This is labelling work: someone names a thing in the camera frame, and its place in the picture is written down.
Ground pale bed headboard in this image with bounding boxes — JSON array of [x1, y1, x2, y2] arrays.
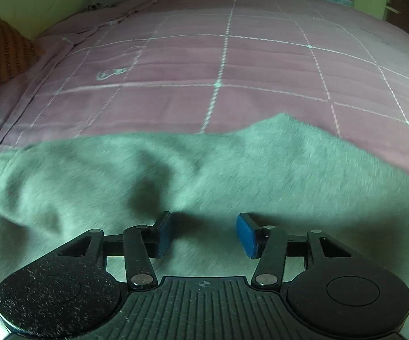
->
[[0, 0, 207, 40]]

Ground pink checked bedsheet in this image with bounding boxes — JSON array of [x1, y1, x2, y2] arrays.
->
[[0, 0, 409, 199]]

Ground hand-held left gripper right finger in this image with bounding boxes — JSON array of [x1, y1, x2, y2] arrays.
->
[[236, 212, 353, 289]]

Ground orange patterned pillow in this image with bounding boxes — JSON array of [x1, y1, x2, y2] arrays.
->
[[0, 17, 46, 93]]

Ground grey pants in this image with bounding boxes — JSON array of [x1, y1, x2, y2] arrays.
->
[[0, 112, 409, 326]]

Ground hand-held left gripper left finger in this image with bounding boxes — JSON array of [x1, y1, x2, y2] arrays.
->
[[58, 211, 172, 291]]

